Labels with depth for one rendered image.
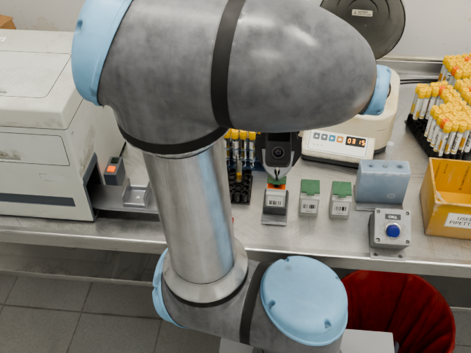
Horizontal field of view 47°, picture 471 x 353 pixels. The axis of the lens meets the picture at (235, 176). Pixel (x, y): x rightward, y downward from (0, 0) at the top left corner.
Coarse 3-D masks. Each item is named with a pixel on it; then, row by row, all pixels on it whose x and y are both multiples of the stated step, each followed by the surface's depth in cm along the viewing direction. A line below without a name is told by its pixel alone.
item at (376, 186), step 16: (368, 160) 114; (384, 160) 114; (368, 176) 112; (384, 176) 112; (400, 176) 112; (368, 192) 115; (384, 192) 115; (400, 192) 115; (368, 208) 117; (384, 208) 116; (400, 208) 116
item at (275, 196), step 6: (270, 186) 112; (276, 186) 113; (282, 186) 112; (270, 192) 112; (276, 192) 112; (282, 192) 112; (270, 198) 112; (276, 198) 112; (282, 198) 112; (270, 204) 114; (276, 204) 113; (282, 204) 113
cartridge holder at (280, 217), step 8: (264, 192) 120; (288, 192) 120; (264, 200) 115; (288, 200) 118; (264, 208) 114; (272, 208) 114; (280, 208) 113; (264, 216) 115; (272, 216) 115; (280, 216) 115; (272, 224) 115; (280, 224) 114
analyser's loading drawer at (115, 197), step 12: (96, 192) 117; (108, 192) 117; (120, 192) 117; (132, 192) 117; (144, 192) 117; (96, 204) 114; (108, 204) 114; (120, 204) 114; (132, 204) 113; (144, 204) 112
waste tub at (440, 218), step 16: (432, 160) 115; (448, 160) 114; (464, 160) 114; (432, 176) 110; (448, 176) 117; (464, 176) 116; (432, 192) 109; (448, 192) 120; (464, 192) 119; (432, 208) 107; (448, 208) 106; (464, 208) 105; (432, 224) 110; (448, 224) 109; (464, 224) 108
